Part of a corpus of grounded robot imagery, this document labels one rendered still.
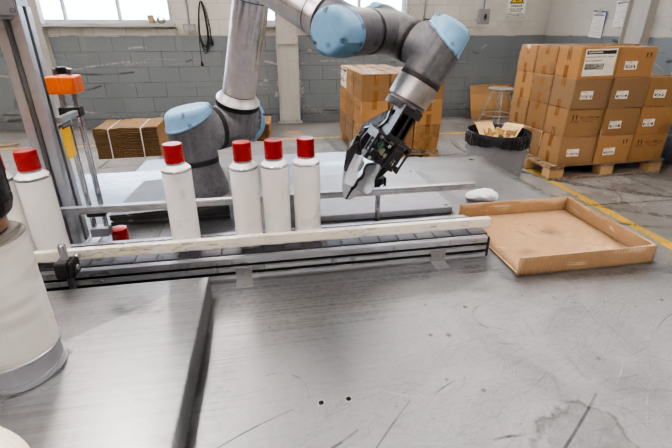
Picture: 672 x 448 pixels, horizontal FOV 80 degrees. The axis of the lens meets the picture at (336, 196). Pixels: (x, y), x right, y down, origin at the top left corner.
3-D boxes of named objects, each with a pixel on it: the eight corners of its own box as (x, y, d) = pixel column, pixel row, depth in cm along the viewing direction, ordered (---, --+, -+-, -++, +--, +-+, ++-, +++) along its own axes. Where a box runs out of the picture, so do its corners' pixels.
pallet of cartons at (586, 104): (549, 181, 364) (578, 47, 320) (497, 155, 441) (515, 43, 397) (661, 173, 384) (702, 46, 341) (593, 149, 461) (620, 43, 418)
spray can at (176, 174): (171, 253, 75) (152, 148, 68) (176, 240, 80) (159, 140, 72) (200, 251, 76) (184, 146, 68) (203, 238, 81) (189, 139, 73)
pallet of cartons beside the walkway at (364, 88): (439, 163, 414) (448, 73, 380) (360, 167, 400) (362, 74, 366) (401, 135, 523) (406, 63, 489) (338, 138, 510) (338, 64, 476)
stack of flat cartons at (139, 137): (97, 159, 426) (90, 129, 413) (111, 146, 474) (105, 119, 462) (162, 155, 439) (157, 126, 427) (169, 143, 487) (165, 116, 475)
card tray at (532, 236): (517, 276, 77) (520, 258, 76) (457, 218, 101) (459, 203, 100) (652, 262, 82) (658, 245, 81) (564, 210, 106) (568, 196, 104)
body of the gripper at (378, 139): (360, 159, 70) (397, 97, 66) (350, 146, 77) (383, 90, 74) (395, 178, 72) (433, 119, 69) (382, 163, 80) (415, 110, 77)
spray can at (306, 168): (296, 243, 79) (292, 141, 71) (294, 231, 84) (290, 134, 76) (322, 241, 80) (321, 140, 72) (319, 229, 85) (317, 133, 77)
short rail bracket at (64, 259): (65, 311, 68) (45, 249, 63) (72, 300, 70) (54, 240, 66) (85, 309, 68) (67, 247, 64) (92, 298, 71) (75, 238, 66)
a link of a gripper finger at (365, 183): (350, 208, 75) (376, 166, 72) (344, 196, 80) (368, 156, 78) (364, 214, 76) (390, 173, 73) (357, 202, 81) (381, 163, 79)
